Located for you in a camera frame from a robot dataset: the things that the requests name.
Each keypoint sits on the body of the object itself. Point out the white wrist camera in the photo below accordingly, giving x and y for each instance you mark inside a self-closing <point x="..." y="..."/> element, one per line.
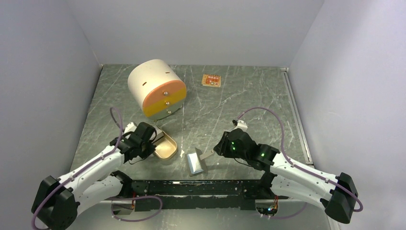
<point x="240" y="124"/>
<point x="131" y="127"/>

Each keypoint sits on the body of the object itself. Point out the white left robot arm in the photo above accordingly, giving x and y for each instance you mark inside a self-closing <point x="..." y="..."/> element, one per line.
<point x="60" y="200"/>

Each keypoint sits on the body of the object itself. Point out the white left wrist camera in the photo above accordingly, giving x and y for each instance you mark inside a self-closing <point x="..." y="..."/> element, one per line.
<point x="131" y="127"/>

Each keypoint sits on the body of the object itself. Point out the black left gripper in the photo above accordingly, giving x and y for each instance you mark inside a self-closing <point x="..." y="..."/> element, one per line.
<point x="151" y="147"/>

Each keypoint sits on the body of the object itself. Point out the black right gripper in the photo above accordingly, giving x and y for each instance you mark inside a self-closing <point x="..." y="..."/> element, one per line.
<point x="221" y="147"/>

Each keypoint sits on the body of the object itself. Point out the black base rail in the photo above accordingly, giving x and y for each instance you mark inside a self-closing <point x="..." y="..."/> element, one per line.
<point x="203" y="194"/>

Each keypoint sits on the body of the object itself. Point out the gold oval tray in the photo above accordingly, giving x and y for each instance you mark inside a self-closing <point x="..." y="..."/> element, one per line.
<point x="166" y="147"/>

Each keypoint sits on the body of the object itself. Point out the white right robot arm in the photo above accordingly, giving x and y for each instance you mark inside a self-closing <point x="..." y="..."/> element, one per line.
<point x="335" y="194"/>

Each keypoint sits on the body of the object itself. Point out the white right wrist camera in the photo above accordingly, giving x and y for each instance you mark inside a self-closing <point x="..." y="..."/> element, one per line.
<point x="240" y="124"/>

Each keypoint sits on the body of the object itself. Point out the cream cylindrical drawer box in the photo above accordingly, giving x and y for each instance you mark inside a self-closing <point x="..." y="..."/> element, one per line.
<point x="157" y="89"/>

